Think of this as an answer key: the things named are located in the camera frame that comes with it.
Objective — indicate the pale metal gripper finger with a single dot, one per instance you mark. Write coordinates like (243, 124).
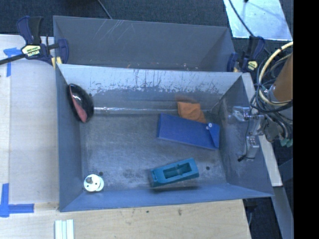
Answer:
(238, 114)
(252, 146)

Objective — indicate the orange cloth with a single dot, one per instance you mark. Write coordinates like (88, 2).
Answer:
(190, 111)

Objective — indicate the blue flat box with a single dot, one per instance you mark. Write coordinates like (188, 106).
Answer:
(185, 132)

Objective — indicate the teal rectangular box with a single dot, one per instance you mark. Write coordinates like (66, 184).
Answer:
(174, 173)

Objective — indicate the grey metal bin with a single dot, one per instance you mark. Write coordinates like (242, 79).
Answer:
(139, 143)

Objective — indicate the black and red oval object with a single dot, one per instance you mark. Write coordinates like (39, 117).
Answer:
(81, 103)

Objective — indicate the white round disc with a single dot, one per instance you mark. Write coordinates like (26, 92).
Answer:
(93, 183)

